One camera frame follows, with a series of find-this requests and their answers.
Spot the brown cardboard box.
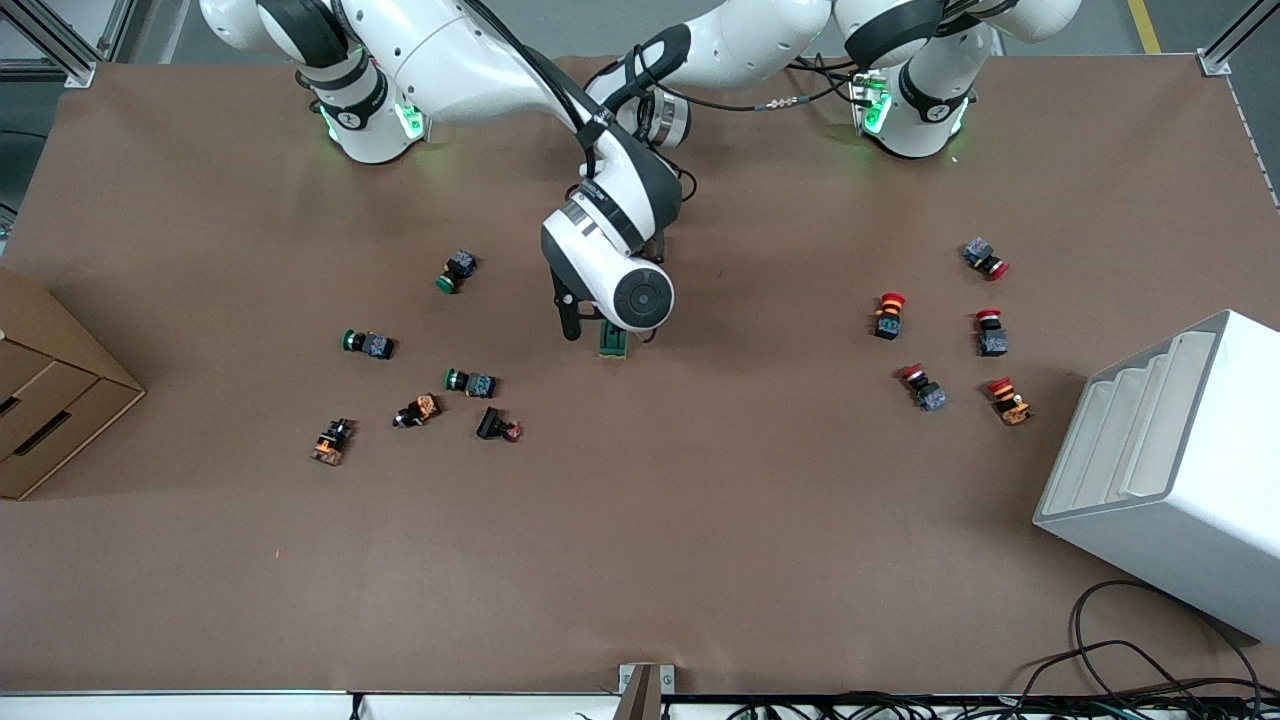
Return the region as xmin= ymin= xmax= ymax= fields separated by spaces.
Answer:
xmin=0 ymin=265 xmax=146 ymax=501

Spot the white stepped rack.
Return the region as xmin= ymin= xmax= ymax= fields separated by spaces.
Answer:
xmin=1033 ymin=309 xmax=1280 ymax=644

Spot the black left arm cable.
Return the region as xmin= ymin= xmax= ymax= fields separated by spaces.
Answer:
xmin=690 ymin=60 xmax=866 ymax=113

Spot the metal table edge bracket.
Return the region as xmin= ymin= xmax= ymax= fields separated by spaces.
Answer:
xmin=618 ymin=663 xmax=676 ymax=720

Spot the black cable bundle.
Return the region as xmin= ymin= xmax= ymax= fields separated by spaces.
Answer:
xmin=700 ymin=690 xmax=1280 ymax=720

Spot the looped black floor cable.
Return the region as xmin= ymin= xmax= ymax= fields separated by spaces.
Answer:
xmin=1000 ymin=580 xmax=1263 ymax=706

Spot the white table edge rail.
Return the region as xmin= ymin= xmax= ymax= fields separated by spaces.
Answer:
xmin=0 ymin=690 xmax=621 ymax=720

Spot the aluminium frame profile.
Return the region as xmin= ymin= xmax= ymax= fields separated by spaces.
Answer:
xmin=0 ymin=0 xmax=136 ymax=88
xmin=1198 ymin=0 xmax=1280 ymax=77

